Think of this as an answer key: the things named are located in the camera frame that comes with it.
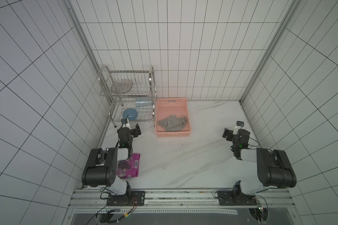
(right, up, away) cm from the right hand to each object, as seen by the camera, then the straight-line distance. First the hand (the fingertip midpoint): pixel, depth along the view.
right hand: (228, 127), depth 95 cm
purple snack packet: (-64, -22, -16) cm, 70 cm away
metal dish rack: (-64, +22, -9) cm, 68 cm away
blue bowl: (-69, +9, +6) cm, 70 cm away
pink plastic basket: (-44, +14, +13) cm, 48 cm away
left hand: (-68, 0, 0) cm, 68 cm away
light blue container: (-62, +19, +17) cm, 68 cm away
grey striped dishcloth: (-38, +2, +8) cm, 39 cm away
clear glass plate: (-73, +28, -2) cm, 78 cm away
